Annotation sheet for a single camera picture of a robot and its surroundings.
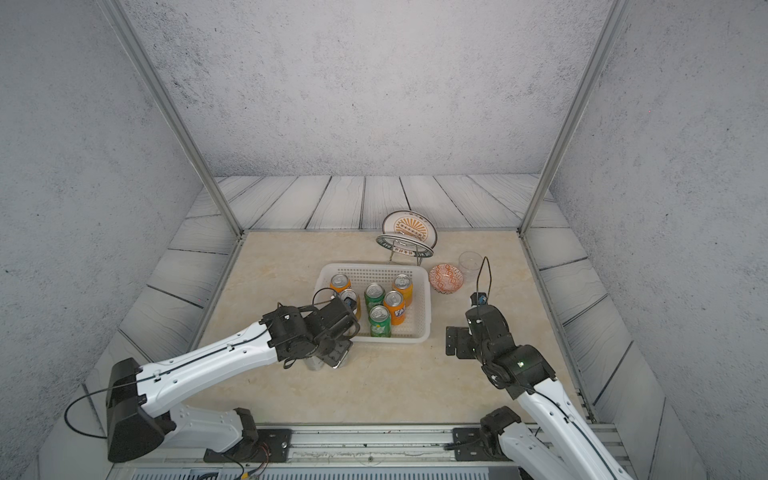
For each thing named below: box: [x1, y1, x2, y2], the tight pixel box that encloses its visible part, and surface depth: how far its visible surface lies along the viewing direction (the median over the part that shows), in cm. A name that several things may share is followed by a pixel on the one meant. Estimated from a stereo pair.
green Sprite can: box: [368, 304, 391, 338], surface depth 86 cm
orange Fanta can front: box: [384, 290, 405, 326], surface depth 90 cm
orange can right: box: [392, 274, 414, 307], surface depth 93 cm
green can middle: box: [364, 282, 386, 310], surface depth 91 cm
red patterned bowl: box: [428, 263, 464, 295], surface depth 106 cm
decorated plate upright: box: [382, 210, 438, 249], surface depth 104 cm
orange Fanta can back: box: [330, 273, 351, 293], surface depth 93 cm
